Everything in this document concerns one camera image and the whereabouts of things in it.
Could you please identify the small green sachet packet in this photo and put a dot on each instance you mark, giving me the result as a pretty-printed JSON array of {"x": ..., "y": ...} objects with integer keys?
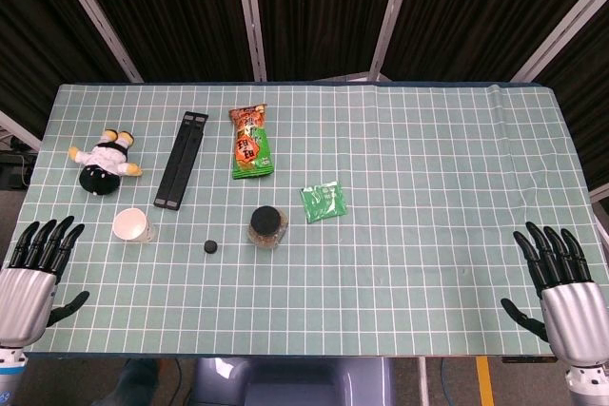
[{"x": 323, "y": 201}]

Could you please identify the small black round cap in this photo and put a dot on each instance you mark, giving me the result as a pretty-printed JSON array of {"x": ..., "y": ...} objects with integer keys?
[{"x": 210, "y": 246}]

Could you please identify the white frame post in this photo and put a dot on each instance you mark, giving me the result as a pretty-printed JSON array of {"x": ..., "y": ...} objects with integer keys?
[
  {"x": 252, "y": 16},
  {"x": 561, "y": 25},
  {"x": 97, "y": 16},
  {"x": 19, "y": 128},
  {"x": 392, "y": 16}
]

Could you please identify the purple robot base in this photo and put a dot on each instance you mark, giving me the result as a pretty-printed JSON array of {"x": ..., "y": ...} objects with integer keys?
[{"x": 295, "y": 380}]

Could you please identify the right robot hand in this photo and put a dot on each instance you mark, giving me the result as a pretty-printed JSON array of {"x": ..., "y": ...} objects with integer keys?
[{"x": 571, "y": 311}]

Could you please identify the plush penguin toy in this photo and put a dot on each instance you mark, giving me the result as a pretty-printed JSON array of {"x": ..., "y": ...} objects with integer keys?
[{"x": 104, "y": 163}]

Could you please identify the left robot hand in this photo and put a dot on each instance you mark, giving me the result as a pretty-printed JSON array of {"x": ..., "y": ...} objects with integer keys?
[{"x": 24, "y": 289}]

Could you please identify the white paper cup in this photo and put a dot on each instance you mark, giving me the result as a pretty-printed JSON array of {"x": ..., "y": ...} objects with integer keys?
[{"x": 129, "y": 226}]

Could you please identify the glass jar with black lid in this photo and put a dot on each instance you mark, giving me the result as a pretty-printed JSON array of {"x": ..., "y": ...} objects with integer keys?
[{"x": 267, "y": 227}]

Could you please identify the green grid table mat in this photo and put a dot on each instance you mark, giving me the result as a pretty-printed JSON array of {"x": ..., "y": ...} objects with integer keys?
[{"x": 380, "y": 258}]

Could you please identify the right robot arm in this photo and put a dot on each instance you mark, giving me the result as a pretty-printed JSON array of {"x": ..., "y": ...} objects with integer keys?
[{"x": 590, "y": 387}]

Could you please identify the orange green snack bag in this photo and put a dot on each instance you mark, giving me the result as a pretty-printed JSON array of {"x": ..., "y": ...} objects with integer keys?
[{"x": 249, "y": 144}]

